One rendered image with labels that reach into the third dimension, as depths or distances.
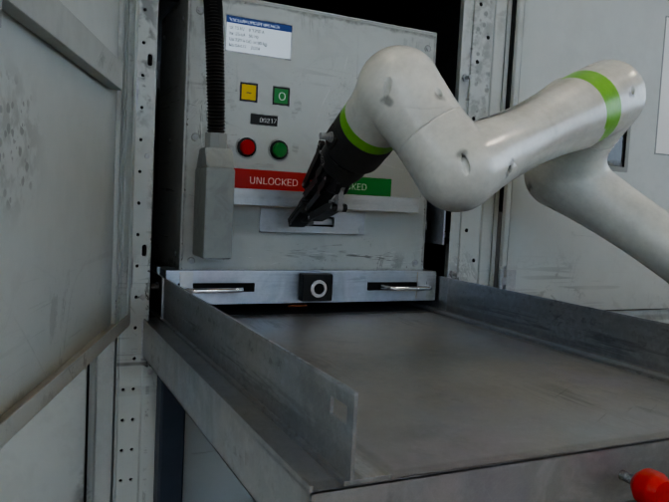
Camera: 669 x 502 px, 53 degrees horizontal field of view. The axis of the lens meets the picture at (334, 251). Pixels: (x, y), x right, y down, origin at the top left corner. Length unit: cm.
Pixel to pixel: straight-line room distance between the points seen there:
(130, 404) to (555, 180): 81
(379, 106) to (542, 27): 69
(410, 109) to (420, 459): 44
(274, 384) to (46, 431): 56
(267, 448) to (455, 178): 41
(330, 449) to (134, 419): 67
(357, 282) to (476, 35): 53
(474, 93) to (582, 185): 29
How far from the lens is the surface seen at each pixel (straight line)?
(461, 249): 137
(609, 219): 126
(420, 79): 86
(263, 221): 121
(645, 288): 171
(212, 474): 124
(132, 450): 119
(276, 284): 122
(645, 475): 67
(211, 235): 107
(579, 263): 155
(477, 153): 84
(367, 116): 89
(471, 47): 140
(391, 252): 133
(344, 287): 128
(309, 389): 57
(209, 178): 107
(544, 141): 97
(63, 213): 85
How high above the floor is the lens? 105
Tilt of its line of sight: 4 degrees down
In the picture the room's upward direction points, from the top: 3 degrees clockwise
